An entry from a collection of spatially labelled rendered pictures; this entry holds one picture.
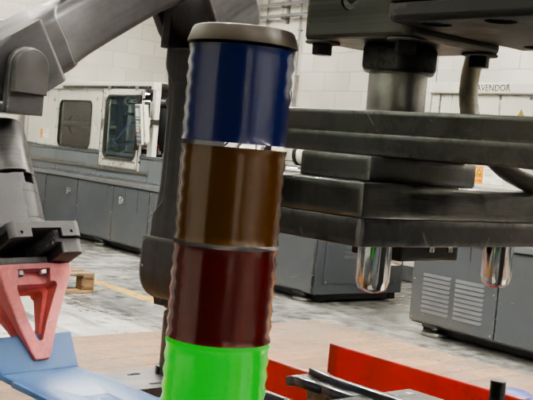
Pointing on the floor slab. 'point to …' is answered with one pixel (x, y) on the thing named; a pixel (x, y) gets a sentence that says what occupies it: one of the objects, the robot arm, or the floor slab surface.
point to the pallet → (86, 282)
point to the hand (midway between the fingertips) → (37, 351)
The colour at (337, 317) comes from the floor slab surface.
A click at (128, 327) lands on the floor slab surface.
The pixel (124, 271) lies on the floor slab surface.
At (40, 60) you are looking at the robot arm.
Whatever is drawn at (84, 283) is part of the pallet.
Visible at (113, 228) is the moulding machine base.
